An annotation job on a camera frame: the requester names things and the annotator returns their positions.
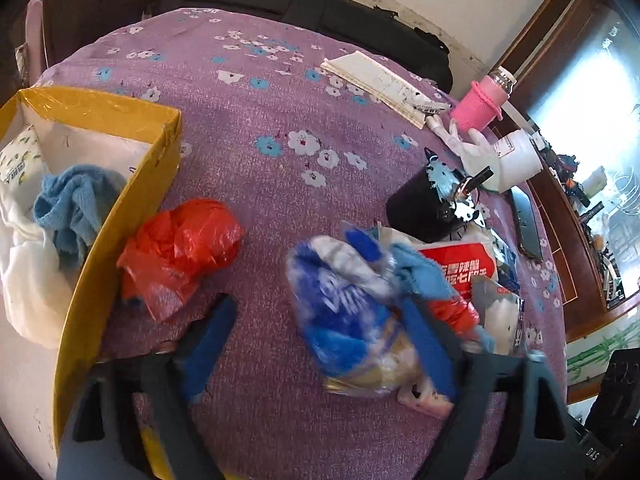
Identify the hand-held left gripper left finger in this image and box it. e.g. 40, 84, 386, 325
56, 294, 239, 480

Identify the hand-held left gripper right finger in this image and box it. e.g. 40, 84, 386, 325
397, 299, 587, 480

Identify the red plastic bag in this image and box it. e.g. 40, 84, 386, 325
116, 198, 247, 324
429, 296, 482, 337

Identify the pink floral tissue pack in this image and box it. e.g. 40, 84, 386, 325
396, 376, 457, 420

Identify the small blue cloth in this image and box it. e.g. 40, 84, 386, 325
389, 241, 460, 302

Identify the blue white plastic pack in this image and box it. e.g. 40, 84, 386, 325
286, 226, 433, 397

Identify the red label wet wipes pack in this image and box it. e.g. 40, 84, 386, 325
416, 239, 499, 305

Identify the blue floral tissue pack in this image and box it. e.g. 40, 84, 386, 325
492, 232, 522, 293

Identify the yellow cardboard box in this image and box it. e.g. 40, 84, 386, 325
0, 86, 184, 480

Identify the white fluffy cloth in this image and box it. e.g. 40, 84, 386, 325
0, 189, 77, 352

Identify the blue towel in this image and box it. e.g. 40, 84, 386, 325
31, 163, 129, 267

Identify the lemon print tissue pack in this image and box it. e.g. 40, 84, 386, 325
0, 124, 47, 197

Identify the silver zip bag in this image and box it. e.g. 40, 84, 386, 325
469, 275, 527, 357

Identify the black phone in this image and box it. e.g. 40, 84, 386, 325
509, 186, 544, 261

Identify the wooden sideboard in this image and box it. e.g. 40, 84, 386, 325
522, 110, 640, 346

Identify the green bamboo print cloth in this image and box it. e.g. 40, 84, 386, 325
566, 317, 633, 391

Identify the white work glove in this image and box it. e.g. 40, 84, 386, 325
446, 119, 502, 193

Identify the purple floral tablecloth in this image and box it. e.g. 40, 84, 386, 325
30, 7, 571, 480

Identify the white plastic jar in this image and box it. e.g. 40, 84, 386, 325
492, 129, 544, 194

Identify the pile of small household items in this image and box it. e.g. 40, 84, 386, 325
542, 140, 640, 311

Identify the pink bottle with knit sleeve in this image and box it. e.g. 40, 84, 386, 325
449, 66, 517, 137

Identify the stack of white papers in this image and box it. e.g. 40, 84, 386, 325
319, 50, 452, 129

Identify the black clothing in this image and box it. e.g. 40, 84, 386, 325
372, 5, 451, 53

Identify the brown cushioned armchair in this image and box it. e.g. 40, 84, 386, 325
25, 0, 172, 70

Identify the black sofa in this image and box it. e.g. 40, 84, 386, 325
154, 0, 454, 95

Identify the wooden door frame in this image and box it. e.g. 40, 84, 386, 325
492, 0, 603, 111

